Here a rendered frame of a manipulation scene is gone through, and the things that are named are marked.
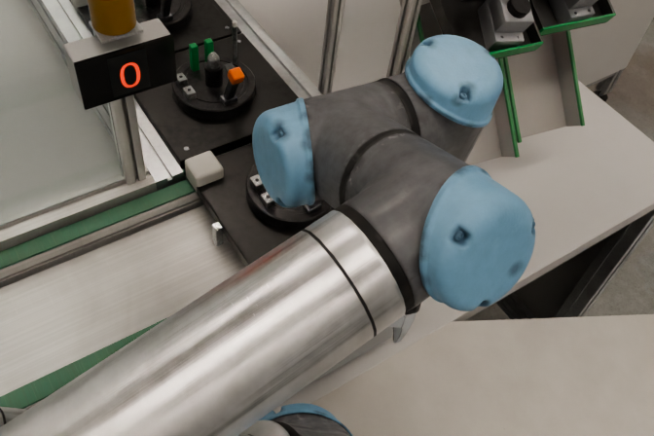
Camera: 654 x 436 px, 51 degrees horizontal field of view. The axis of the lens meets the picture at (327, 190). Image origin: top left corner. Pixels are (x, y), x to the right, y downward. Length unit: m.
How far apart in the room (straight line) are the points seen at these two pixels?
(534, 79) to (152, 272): 0.68
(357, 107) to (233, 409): 0.23
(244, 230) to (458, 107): 0.54
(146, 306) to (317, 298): 0.64
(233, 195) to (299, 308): 0.68
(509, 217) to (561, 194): 0.93
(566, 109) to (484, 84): 0.71
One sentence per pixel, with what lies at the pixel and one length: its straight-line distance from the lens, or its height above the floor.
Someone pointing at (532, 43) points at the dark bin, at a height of 1.21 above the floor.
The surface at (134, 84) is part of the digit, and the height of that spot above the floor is 1.19.
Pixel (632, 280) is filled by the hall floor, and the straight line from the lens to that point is 2.43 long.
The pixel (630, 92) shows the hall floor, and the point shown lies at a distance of 3.11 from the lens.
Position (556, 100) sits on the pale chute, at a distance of 1.23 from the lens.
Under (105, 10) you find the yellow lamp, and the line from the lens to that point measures 0.82.
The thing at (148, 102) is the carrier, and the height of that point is 0.97.
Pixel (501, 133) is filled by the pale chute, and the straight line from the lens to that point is 1.12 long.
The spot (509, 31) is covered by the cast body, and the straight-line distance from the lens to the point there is 0.97.
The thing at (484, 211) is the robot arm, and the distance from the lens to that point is 0.37.
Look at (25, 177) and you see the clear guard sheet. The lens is 1.01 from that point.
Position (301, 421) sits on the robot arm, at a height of 1.08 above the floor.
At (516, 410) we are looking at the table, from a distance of 1.05.
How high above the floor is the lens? 1.76
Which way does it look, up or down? 49 degrees down
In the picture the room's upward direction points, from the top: 9 degrees clockwise
